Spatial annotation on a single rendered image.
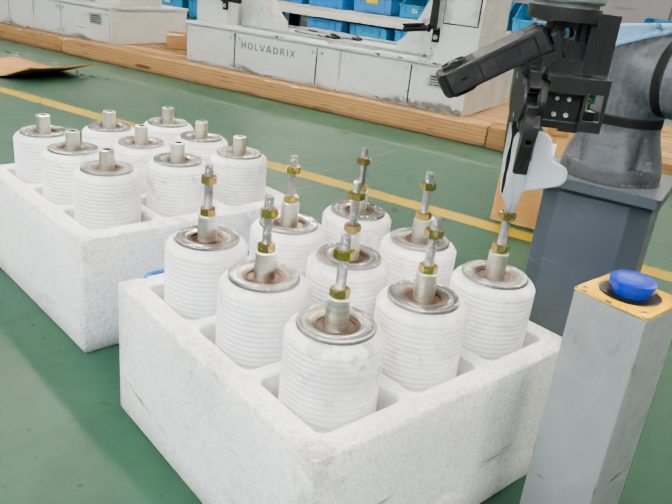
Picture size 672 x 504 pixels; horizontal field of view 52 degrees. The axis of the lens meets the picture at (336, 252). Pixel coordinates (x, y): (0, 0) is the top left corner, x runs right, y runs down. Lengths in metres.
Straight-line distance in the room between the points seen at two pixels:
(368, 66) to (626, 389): 2.38
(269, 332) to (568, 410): 0.30
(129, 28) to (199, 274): 3.25
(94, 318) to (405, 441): 0.55
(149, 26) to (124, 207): 3.06
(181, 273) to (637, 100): 0.69
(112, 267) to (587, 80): 0.67
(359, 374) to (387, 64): 2.33
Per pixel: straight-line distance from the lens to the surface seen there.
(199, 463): 0.79
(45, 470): 0.88
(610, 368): 0.66
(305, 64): 3.08
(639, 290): 0.65
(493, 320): 0.77
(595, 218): 1.11
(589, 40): 0.74
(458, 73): 0.71
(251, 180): 1.15
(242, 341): 0.71
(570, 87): 0.72
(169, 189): 1.09
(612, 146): 1.10
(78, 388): 1.00
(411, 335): 0.68
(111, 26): 3.89
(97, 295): 1.04
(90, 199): 1.04
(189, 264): 0.78
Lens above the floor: 0.55
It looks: 22 degrees down
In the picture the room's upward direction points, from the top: 6 degrees clockwise
